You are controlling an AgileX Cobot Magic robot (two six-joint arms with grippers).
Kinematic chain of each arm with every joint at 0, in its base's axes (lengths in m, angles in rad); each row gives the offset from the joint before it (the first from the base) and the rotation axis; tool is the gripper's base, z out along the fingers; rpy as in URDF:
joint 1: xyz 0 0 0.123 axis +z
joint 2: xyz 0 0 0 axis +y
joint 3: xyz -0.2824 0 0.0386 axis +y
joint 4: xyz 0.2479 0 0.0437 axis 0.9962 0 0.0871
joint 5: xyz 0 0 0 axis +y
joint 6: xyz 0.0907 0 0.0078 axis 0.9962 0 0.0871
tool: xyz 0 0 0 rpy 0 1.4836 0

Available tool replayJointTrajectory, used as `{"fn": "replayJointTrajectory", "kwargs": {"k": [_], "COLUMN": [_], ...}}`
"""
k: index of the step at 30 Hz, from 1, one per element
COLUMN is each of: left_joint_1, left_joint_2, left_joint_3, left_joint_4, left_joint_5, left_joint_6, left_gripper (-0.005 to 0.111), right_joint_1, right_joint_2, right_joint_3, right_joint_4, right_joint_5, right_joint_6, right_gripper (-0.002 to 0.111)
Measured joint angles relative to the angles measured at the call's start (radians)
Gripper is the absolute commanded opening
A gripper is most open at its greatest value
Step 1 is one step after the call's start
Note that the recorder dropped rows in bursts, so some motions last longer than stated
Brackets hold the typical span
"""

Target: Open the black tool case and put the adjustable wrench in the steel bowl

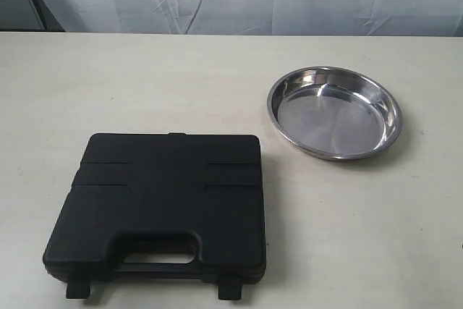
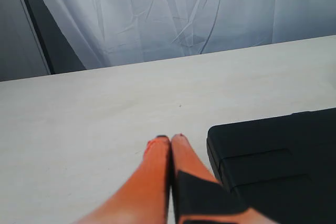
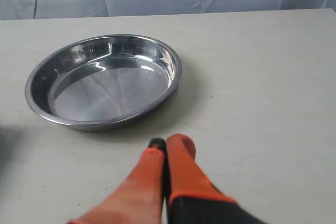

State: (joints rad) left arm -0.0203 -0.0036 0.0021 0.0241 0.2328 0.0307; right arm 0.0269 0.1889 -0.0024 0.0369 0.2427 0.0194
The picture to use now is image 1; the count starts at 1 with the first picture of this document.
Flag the round stainless steel tray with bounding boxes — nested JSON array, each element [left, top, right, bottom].
[[266, 66, 403, 161]]

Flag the black plastic tool case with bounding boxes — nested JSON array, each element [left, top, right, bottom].
[[43, 133, 266, 301]]

